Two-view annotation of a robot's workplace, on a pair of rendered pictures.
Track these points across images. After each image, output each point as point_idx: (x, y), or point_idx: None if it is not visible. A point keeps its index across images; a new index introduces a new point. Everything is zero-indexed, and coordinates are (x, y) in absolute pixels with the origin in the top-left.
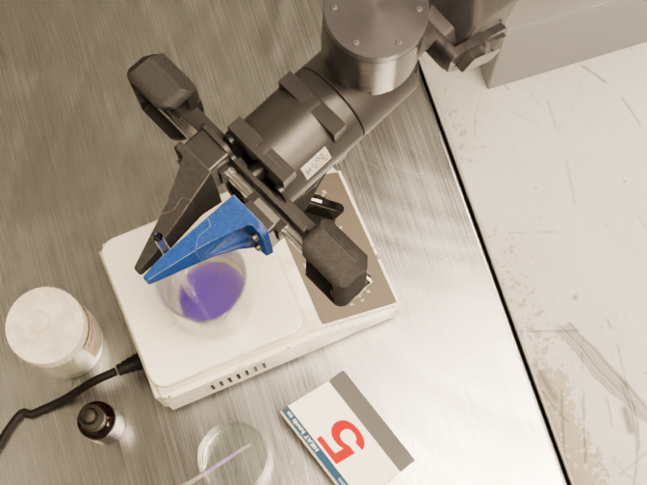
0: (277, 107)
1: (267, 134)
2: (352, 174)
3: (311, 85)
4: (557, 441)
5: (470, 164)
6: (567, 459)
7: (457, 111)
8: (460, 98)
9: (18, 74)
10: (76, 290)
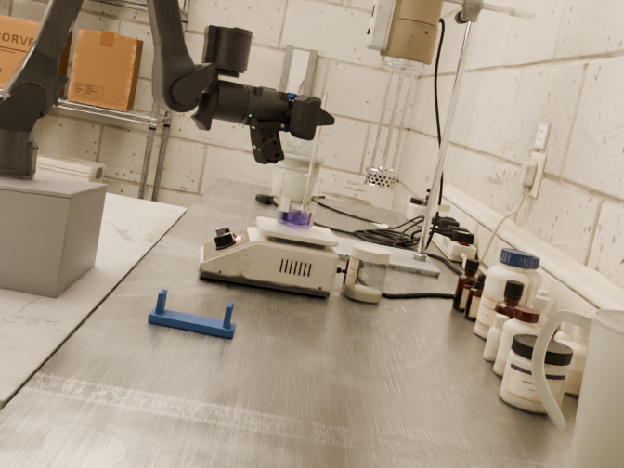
0: (266, 91)
1: (274, 90)
2: (189, 277)
3: (251, 86)
4: (159, 237)
5: (127, 262)
6: (159, 235)
7: (117, 267)
8: (111, 268)
9: (362, 340)
10: (352, 303)
